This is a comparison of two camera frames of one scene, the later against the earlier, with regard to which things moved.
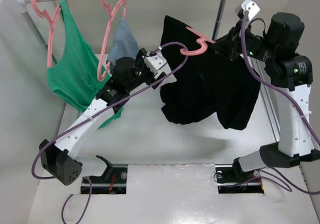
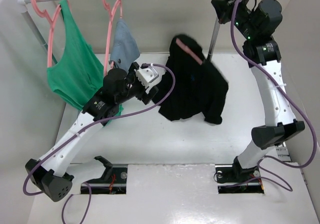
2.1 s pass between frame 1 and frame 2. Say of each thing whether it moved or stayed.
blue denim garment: stayed
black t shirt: moved
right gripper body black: moved
